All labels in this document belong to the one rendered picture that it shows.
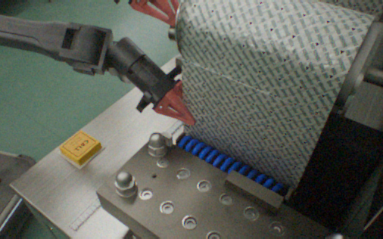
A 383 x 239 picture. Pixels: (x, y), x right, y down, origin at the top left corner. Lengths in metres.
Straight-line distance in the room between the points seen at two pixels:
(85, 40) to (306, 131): 0.40
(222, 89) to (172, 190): 0.19
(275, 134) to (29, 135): 1.92
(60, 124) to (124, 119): 1.42
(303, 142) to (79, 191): 0.48
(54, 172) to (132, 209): 0.30
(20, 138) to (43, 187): 1.51
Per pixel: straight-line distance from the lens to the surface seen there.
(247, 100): 0.48
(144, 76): 0.57
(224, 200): 0.54
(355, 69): 0.41
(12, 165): 1.78
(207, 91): 0.51
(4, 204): 1.66
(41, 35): 0.63
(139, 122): 0.83
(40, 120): 2.32
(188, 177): 0.55
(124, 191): 0.53
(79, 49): 0.59
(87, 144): 0.77
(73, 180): 0.75
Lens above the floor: 1.49
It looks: 45 degrees down
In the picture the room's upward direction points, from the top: straight up
